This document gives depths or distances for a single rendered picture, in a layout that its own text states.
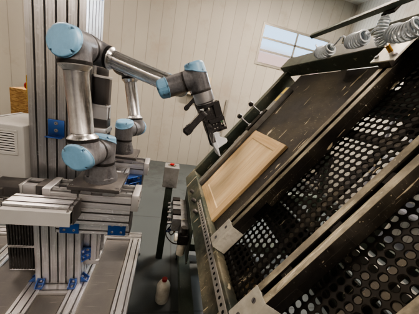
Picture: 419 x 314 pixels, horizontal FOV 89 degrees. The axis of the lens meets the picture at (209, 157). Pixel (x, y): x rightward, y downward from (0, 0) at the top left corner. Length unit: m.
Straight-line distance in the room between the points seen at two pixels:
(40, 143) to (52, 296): 0.94
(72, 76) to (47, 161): 0.60
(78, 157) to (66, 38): 0.42
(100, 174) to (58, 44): 0.54
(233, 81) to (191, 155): 1.81
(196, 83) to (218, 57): 3.85
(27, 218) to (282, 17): 4.99
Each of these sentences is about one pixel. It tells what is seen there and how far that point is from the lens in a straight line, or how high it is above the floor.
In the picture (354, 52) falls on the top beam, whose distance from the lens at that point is 1.33.
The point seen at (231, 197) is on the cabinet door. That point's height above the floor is 1.03.
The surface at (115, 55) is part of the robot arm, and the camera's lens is 1.04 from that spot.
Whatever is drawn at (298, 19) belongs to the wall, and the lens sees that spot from 5.38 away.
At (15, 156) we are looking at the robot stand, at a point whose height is 1.07.
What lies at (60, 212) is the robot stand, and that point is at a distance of 1.12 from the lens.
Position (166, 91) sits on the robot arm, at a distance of 0.83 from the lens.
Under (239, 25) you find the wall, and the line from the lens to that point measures 4.86.
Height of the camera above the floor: 1.53
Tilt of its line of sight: 16 degrees down
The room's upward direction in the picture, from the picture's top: 11 degrees clockwise
